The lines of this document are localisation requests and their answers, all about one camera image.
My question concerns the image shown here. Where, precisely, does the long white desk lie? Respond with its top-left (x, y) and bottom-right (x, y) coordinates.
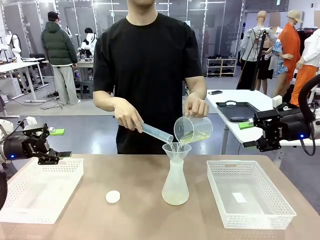
top-left (0, 61), bottom-right (43, 103)

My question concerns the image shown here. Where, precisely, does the seated person in black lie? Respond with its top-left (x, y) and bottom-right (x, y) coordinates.
top-left (79, 27), bottom-right (99, 58)

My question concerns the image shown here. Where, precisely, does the translucent plastic funnel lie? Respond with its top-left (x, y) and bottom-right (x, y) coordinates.
top-left (161, 142), bottom-right (193, 165)

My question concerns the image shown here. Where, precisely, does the mannequin in gray shirt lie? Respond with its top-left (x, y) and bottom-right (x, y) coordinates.
top-left (236, 10), bottom-right (278, 91)

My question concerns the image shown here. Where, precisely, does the black plastic tray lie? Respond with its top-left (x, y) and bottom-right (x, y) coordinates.
top-left (215, 100), bottom-right (262, 124)

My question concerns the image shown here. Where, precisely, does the white round flask cap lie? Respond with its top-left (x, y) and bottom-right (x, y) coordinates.
top-left (105, 190), bottom-right (121, 204)

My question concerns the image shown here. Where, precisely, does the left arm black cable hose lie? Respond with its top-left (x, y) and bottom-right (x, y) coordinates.
top-left (0, 171), bottom-right (9, 211)

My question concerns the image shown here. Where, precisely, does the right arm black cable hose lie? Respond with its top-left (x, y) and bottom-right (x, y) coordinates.
top-left (298, 73), bottom-right (320, 122)

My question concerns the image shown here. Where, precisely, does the mannequin in orange trousers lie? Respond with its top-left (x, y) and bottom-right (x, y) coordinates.
top-left (290, 27), bottom-right (320, 108)

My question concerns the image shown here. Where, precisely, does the person's left hand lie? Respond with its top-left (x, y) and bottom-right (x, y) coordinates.
top-left (183, 95), bottom-right (210, 118)

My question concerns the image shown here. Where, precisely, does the person in black t-shirt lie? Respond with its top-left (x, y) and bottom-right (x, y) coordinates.
top-left (92, 0), bottom-right (208, 155)

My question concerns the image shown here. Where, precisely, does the person's right hand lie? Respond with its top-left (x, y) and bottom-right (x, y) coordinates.
top-left (113, 98), bottom-right (145, 132)

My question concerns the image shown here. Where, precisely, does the translucent plastic Erlenmeyer flask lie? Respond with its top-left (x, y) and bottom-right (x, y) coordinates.
top-left (161, 159), bottom-right (190, 206)

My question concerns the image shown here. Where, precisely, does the shoe rack with shoes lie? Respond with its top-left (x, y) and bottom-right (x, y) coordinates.
top-left (205, 57), bottom-right (238, 78)

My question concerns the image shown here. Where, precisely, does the white side table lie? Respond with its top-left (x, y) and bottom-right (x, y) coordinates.
top-left (205, 88), bottom-right (320, 148)

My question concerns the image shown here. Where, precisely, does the clear plastic measuring beaker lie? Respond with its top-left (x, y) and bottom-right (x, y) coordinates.
top-left (173, 115), bottom-right (214, 146)

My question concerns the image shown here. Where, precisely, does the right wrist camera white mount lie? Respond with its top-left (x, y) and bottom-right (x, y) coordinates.
top-left (271, 95), bottom-right (284, 108)

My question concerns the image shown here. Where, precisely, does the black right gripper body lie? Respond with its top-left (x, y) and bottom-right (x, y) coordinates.
top-left (261, 107), bottom-right (312, 151)

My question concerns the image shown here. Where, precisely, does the white perforated plastic basket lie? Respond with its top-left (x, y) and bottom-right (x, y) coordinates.
top-left (0, 157), bottom-right (85, 225)
top-left (206, 159), bottom-right (297, 230)

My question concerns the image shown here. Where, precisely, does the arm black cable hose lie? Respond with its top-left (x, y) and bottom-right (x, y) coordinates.
top-left (298, 73), bottom-right (320, 122)
top-left (0, 171), bottom-right (9, 211)

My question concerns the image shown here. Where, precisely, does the dark gray step stool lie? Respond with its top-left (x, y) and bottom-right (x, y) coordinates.
top-left (79, 79), bottom-right (95, 100)

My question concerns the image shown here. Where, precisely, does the person in green jacket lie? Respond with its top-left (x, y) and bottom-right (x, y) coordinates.
top-left (40, 11), bottom-right (82, 106)

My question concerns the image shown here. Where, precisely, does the clear graduated cylinder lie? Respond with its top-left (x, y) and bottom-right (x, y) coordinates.
top-left (136, 119), bottom-right (174, 144)

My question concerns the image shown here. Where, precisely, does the mannequin with blue patterned cloth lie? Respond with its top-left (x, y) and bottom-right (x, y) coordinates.
top-left (267, 12), bottom-right (288, 77)

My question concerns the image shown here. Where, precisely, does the right gripper thin black cable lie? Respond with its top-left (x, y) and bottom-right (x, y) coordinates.
top-left (299, 138), bottom-right (317, 156)

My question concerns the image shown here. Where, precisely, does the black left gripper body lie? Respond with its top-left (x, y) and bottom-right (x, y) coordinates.
top-left (2, 134), bottom-right (51, 161)

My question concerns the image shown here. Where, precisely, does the mannequin in orange robe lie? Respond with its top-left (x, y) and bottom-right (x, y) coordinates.
top-left (272, 9), bottom-right (305, 102)

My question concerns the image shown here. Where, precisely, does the person's left forearm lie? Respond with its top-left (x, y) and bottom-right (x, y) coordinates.
top-left (184, 75), bottom-right (208, 101)

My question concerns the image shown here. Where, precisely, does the black camera tripod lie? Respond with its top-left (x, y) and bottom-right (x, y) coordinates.
top-left (236, 27), bottom-right (271, 91)

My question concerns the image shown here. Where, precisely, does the person's right forearm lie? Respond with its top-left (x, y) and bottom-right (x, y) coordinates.
top-left (93, 89), bottom-right (121, 115)

